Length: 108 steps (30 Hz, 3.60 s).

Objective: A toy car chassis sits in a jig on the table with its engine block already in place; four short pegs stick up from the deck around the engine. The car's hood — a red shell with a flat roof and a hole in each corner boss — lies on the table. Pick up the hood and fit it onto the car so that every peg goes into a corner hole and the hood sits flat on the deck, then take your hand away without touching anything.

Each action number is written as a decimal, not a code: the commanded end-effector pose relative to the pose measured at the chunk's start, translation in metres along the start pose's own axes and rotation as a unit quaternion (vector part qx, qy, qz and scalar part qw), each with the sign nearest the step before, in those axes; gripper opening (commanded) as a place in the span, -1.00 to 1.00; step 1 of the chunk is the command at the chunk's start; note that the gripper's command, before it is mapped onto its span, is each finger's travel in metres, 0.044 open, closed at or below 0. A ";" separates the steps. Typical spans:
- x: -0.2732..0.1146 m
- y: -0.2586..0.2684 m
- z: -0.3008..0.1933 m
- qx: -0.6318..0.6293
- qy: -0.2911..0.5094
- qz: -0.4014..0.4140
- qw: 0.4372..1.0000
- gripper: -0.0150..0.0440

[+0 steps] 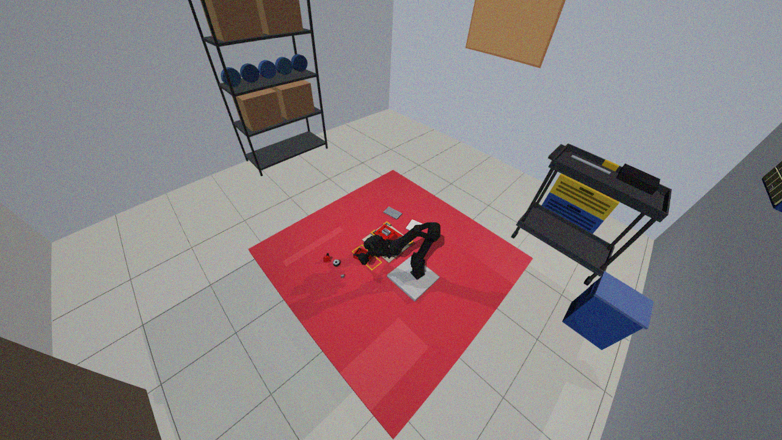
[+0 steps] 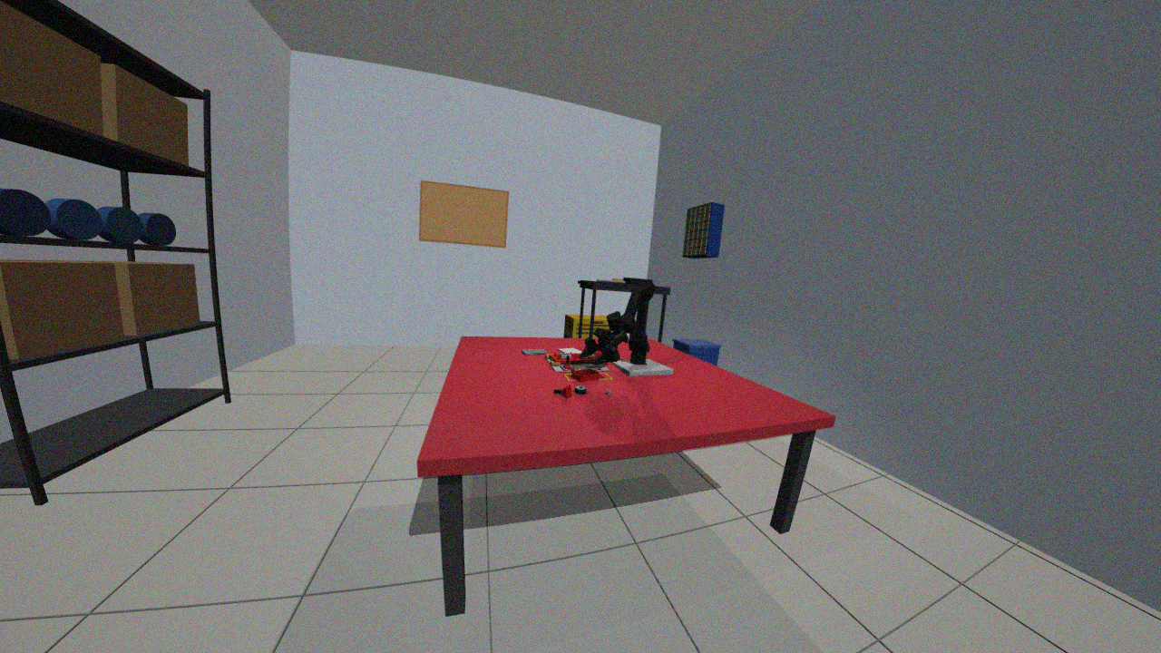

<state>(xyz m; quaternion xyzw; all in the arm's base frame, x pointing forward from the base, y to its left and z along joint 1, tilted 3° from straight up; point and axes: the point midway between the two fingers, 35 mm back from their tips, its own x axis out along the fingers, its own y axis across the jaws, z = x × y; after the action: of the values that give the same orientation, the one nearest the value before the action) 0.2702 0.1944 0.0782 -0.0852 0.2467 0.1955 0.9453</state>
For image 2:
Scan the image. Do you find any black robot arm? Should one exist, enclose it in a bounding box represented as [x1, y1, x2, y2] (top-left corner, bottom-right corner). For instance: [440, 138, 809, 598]
[593, 281, 655, 365]

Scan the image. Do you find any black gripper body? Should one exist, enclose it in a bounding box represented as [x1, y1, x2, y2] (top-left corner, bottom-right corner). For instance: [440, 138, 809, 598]
[585, 335, 620, 363]

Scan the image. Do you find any beige flat base plate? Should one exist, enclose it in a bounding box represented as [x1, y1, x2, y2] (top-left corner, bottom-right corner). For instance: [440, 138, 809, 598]
[545, 354, 610, 372]

